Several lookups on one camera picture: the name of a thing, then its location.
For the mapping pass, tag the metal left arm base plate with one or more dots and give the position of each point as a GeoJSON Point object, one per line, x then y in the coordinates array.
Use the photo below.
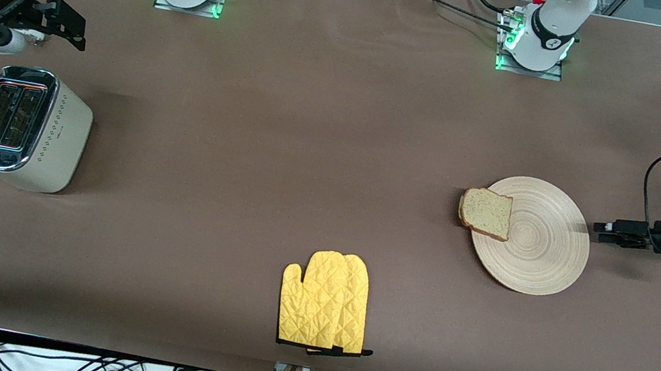
{"type": "Point", "coordinates": [557, 74]}

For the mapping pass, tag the yellow quilted oven mitt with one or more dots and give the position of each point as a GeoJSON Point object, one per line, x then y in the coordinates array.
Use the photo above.
{"type": "Point", "coordinates": [316, 299]}
{"type": "Point", "coordinates": [356, 309]}

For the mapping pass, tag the cream and chrome toaster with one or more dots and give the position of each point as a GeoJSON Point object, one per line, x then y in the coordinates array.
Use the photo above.
{"type": "Point", "coordinates": [28, 127]}

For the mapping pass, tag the slice of brown bread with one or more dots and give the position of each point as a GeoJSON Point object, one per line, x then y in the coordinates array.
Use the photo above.
{"type": "Point", "coordinates": [486, 213]}

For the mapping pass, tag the round wooden plate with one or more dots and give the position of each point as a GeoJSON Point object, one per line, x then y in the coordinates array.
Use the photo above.
{"type": "Point", "coordinates": [543, 246]}

